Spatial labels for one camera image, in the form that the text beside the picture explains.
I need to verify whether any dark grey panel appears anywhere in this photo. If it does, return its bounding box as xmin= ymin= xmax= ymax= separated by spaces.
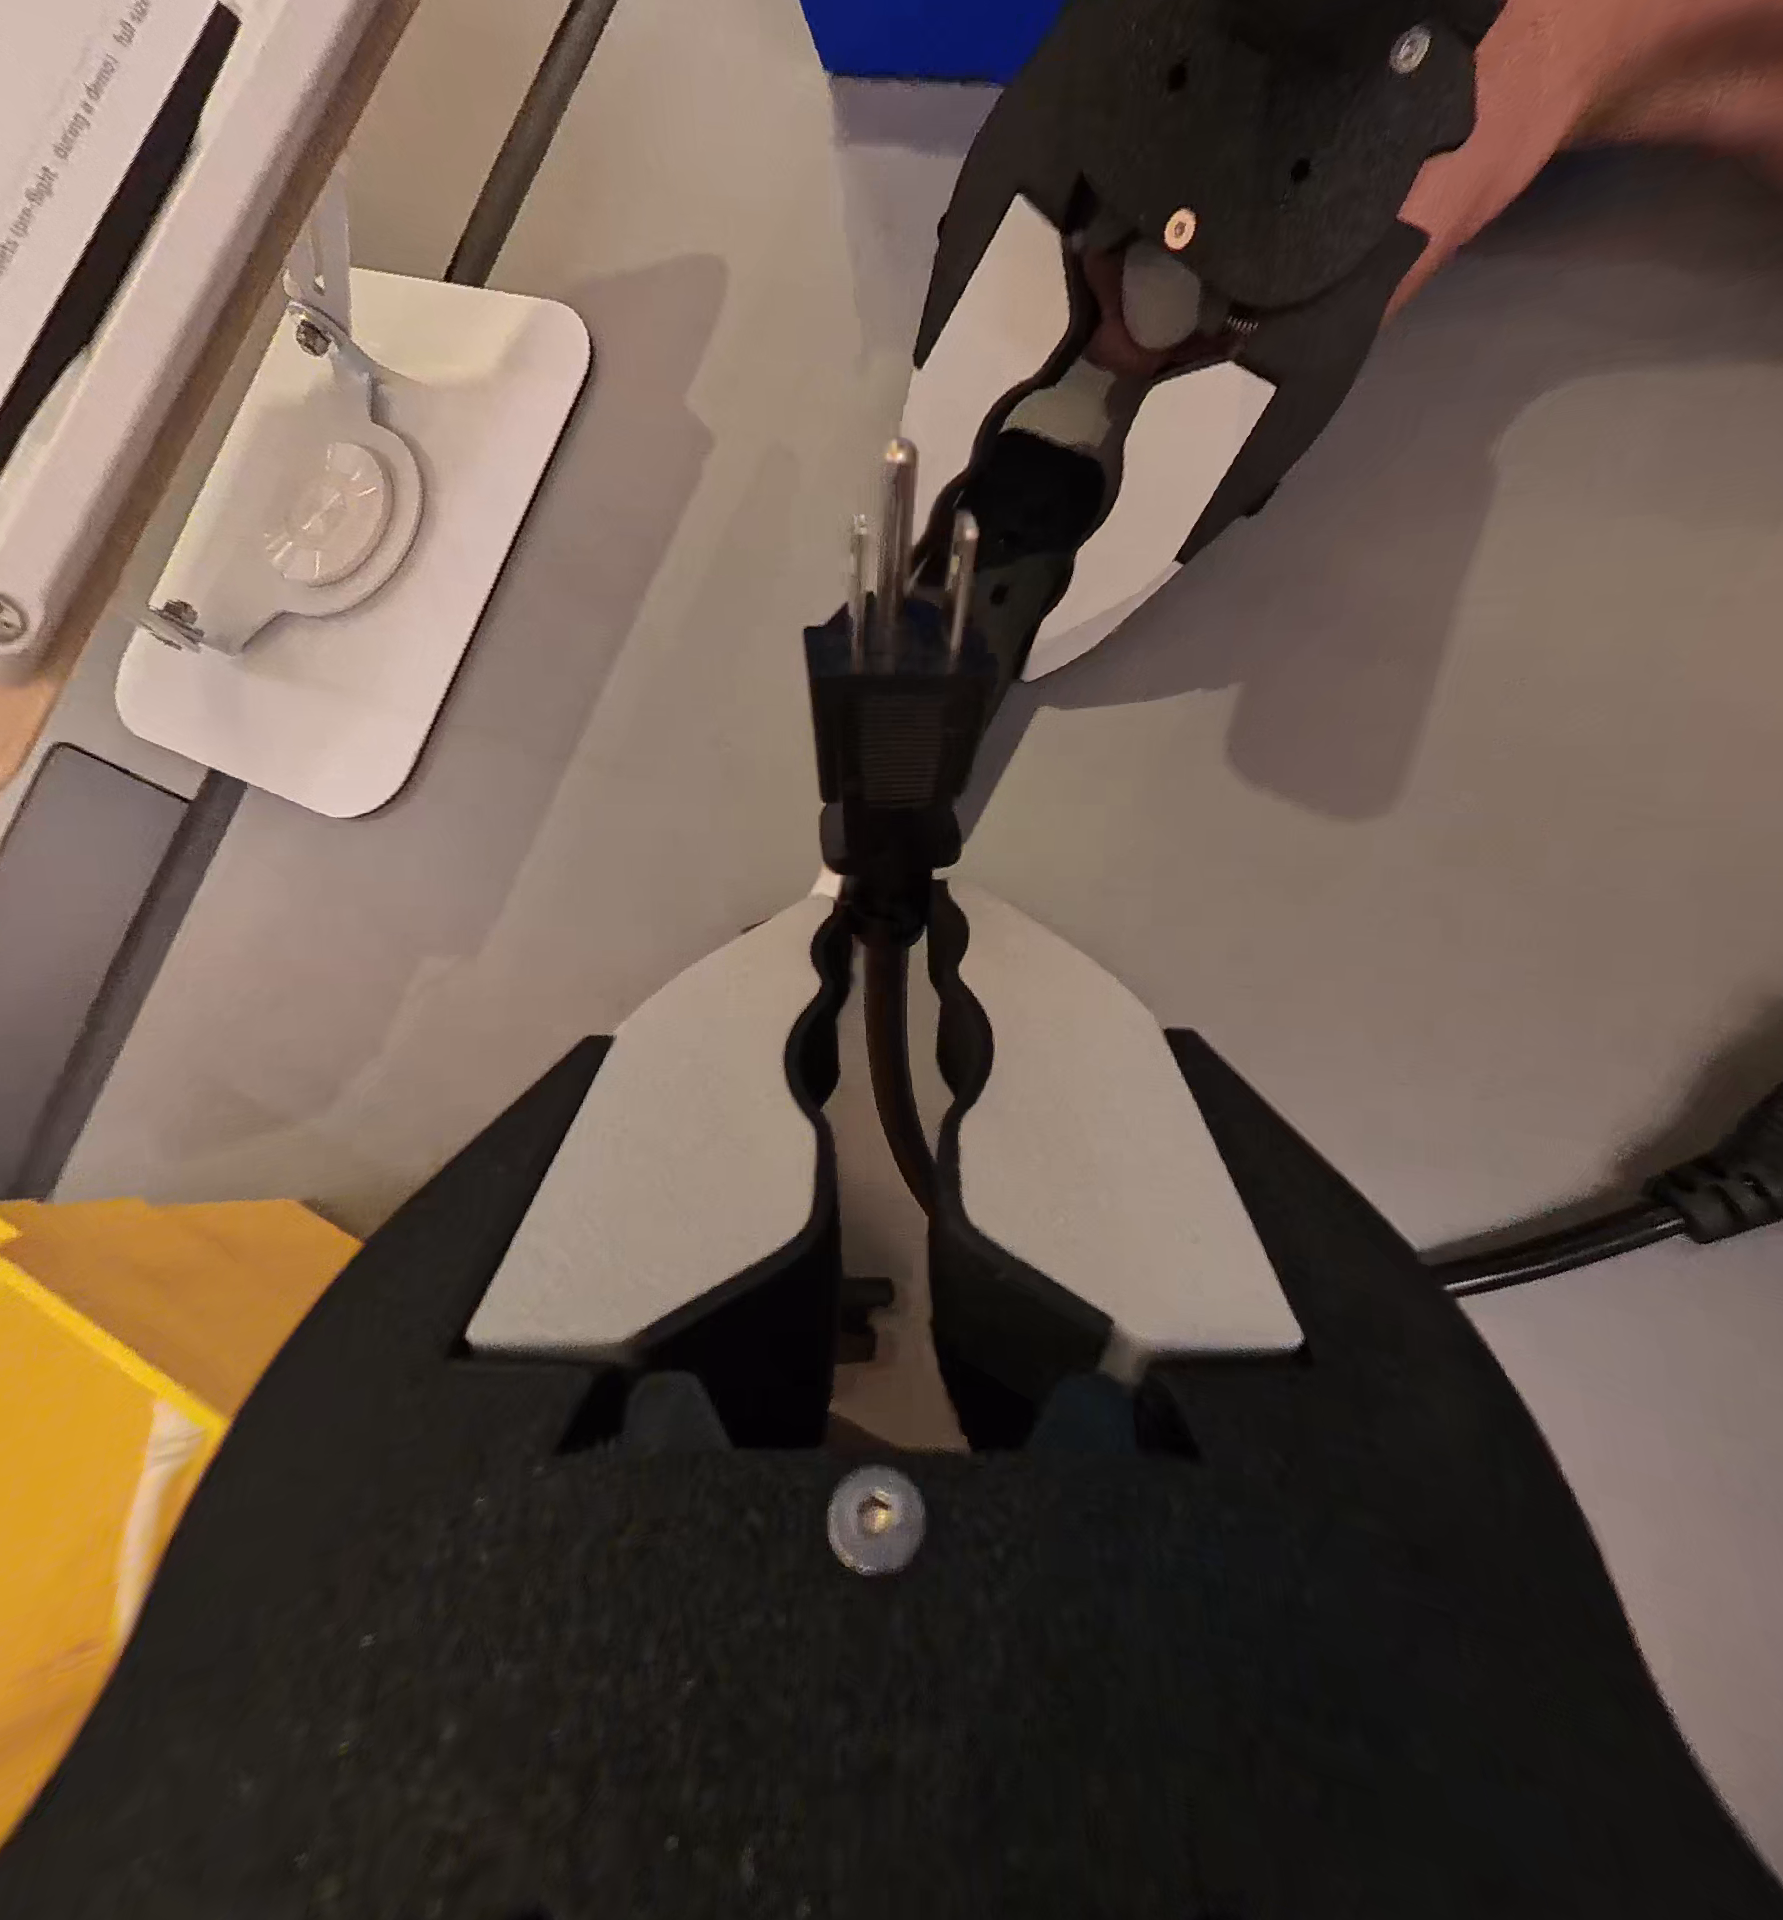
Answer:
xmin=0 ymin=739 xmax=242 ymax=1192

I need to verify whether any white round hinge mount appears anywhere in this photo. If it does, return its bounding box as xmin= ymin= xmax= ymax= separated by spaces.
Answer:
xmin=149 ymin=163 xmax=425 ymax=660

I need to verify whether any grey desk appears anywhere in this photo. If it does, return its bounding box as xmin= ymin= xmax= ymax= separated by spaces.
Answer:
xmin=0 ymin=0 xmax=1783 ymax=1920

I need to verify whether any black three-prong power cord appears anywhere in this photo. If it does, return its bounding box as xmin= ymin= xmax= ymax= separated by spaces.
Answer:
xmin=806 ymin=436 xmax=1783 ymax=1300

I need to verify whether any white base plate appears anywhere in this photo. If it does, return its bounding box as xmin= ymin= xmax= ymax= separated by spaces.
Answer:
xmin=113 ymin=266 xmax=594 ymax=822

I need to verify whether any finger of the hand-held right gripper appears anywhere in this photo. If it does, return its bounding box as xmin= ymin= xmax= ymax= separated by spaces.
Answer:
xmin=898 ymin=200 xmax=1117 ymax=633
xmin=982 ymin=350 xmax=1278 ymax=683

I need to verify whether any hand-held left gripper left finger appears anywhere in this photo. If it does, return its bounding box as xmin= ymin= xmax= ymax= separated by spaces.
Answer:
xmin=464 ymin=893 xmax=845 ymax=1446

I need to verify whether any person's right hand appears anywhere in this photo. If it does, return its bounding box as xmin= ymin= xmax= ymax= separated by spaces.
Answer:
xmin=1392 ymin=0 xmax=1783 ymax=315

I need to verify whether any white printed sheet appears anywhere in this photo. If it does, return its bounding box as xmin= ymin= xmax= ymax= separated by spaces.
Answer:
xmin=0 ymin=0 xmax=240 ymax=556

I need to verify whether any yellow plastic bin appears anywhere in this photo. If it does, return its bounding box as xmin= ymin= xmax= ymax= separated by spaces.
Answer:
xmin=0 ymin=1195 xmax=232 ymax=1920

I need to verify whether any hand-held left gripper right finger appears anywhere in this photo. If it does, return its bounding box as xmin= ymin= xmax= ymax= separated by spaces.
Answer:
xmin=924 ymin=883 xmax=1309 ymax=1449

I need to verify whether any blue box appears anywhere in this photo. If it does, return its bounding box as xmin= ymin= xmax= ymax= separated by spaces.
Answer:
xmin=802 ymin=0 xmax=1027 ymax=84

